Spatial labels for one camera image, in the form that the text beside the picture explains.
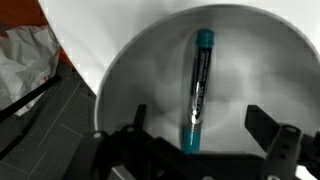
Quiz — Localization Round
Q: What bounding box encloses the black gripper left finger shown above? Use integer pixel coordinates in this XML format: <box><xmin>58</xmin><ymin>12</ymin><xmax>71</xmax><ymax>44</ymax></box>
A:
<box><xmin>66</xmin><ymin>103</ymin><xmax>201</xmax><ymax>180</ymax></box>

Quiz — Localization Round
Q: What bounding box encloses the white round bowl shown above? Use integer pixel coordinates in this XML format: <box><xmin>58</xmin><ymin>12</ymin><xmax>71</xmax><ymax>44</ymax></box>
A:
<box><xmin>93</xmin><ymin>3</ymin><xmax>320</xmax><ymax>180</ymax></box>

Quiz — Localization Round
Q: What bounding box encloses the teal and black marker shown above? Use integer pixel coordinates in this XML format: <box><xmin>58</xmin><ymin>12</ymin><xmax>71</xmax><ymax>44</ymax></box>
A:
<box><xmin>181</xmin><ymin>28</ymin><xmax>215</xmax><ymax>155</ymax></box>

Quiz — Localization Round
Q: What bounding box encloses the white crumpled plastic bag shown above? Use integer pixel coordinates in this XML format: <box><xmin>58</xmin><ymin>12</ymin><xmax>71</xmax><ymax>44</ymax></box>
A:
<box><xmin>0</xmin><ymin>24</ymin><xmax>63</xmax><ymax>117</ymax></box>

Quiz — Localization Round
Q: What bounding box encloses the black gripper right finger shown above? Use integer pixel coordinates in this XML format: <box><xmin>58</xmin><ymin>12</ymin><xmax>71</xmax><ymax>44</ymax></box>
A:
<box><xmin>244</xmin><ymin>104</ymin><xmax>320</xmax><ymax>180</ymax></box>

